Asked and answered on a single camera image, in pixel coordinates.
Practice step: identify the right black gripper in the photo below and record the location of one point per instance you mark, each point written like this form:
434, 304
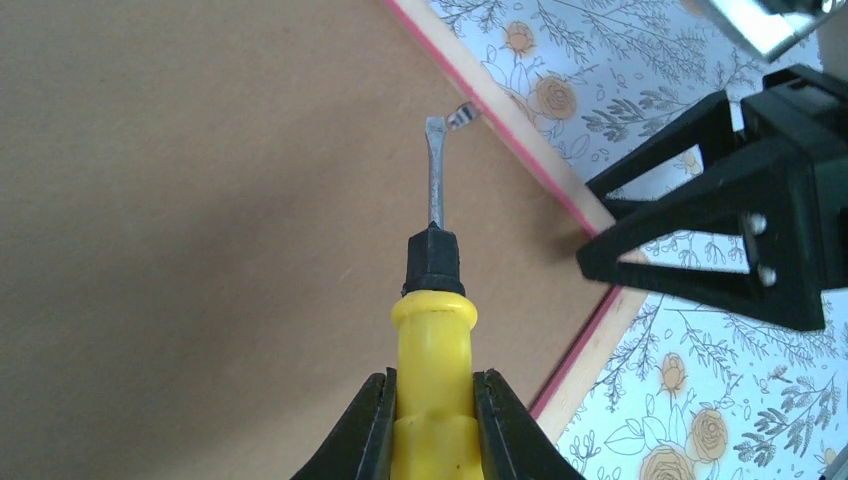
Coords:
763, 232

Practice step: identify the pink picture frame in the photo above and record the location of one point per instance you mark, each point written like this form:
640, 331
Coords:
205, 208

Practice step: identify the yellow handled screwdriver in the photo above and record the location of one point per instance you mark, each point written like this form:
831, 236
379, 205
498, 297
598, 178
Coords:
435, 433

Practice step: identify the floral patterned table mat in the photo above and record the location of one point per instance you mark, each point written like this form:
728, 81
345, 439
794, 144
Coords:
691, 391

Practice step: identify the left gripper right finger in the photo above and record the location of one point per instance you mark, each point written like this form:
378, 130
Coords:
512, 444

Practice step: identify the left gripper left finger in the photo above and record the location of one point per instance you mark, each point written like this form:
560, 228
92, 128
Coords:
359, 446

